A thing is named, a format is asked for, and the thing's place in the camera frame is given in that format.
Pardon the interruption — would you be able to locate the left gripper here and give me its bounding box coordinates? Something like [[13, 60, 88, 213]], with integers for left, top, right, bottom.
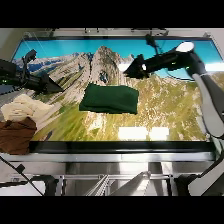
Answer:
[[35, 72, 65, 95]]

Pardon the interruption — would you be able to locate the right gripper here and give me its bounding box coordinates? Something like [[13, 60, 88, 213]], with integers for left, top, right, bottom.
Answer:
[[123, 54, 150, 80]]

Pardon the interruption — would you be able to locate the cream garment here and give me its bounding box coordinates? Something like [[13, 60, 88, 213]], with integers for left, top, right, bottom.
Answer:
[[0, 93, 55, 123]]

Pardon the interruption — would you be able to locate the dark green garment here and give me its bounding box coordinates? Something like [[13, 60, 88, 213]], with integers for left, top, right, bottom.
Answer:
[[78, 83, 140, 115]]

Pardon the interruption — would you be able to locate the brown garment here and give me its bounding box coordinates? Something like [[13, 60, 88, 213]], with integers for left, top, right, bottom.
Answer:
[[0, 116, 38, 156]]

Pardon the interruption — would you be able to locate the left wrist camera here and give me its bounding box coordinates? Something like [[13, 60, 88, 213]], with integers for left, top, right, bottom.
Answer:
[[21, 49, 39, 80]]

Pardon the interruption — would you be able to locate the black cable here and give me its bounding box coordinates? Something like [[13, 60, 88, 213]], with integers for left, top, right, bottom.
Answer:
[[0, 155, 45, 197]]

